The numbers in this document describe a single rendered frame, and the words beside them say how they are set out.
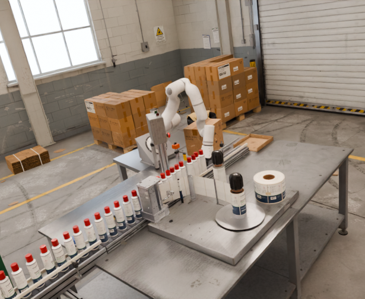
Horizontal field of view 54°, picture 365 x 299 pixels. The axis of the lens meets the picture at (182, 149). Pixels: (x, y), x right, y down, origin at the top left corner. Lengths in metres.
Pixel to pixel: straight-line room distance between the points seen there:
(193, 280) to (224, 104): 4.74
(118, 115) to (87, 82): 2.36
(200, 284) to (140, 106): 4.50
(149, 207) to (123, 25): 6.60
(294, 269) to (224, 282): 0.89
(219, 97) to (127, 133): 1.71
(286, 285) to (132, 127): 4.02
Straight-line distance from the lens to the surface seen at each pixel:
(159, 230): 2.31
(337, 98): 6.76
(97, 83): 8.18
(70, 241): 2.16
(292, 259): 2.66
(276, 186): 2.35
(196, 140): 3.24
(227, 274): 1.97
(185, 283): 1.96
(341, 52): 6.56
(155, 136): 2.48
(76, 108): 8.01
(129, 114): 5.97
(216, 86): 6.27
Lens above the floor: 2.13
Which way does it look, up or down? 21 degrees down
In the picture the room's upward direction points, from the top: 10 degrees counter-clockwise
